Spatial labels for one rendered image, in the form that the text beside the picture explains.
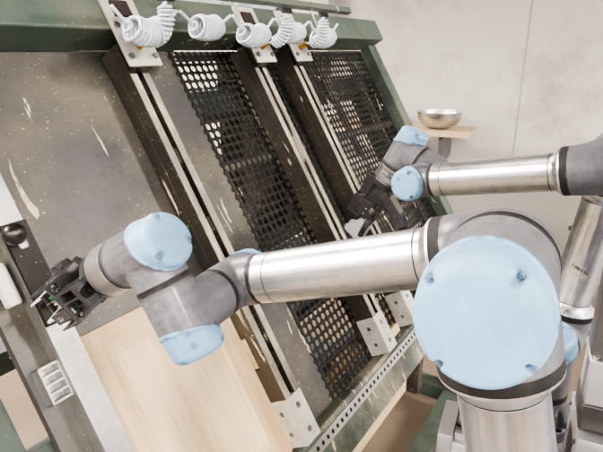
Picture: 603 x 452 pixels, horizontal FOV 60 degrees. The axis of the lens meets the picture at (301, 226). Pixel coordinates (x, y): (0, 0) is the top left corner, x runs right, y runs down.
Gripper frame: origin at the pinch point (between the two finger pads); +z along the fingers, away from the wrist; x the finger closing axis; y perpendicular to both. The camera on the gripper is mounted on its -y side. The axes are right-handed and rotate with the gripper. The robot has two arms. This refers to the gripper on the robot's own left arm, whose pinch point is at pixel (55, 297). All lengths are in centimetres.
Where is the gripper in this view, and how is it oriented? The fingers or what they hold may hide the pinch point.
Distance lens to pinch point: 97.2
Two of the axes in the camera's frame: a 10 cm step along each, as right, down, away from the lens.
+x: 5.9, 7.6, 2.9
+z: -7.3, 3.4, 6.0
